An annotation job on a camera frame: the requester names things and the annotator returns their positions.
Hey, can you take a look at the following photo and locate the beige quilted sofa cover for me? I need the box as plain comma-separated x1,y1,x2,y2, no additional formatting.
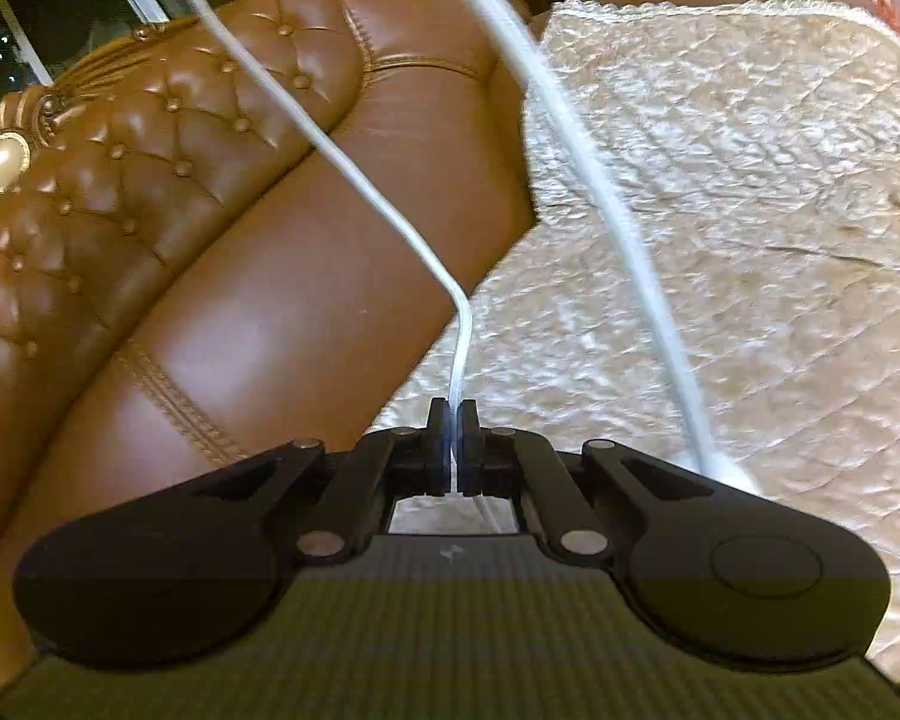
367,0,900,698

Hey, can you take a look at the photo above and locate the white shoelace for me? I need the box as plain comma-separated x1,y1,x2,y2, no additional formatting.
154,0,755,533

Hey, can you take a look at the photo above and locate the brown leather sofa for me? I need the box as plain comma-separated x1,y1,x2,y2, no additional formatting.
0,0,882,691

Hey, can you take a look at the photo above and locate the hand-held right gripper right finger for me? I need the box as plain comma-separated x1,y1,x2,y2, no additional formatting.
456,401,721,567

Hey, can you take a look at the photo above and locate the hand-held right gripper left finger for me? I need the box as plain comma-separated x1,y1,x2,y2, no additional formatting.
146,397,452,563

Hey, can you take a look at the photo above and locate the dark window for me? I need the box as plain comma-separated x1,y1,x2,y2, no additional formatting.
0,0,278,121

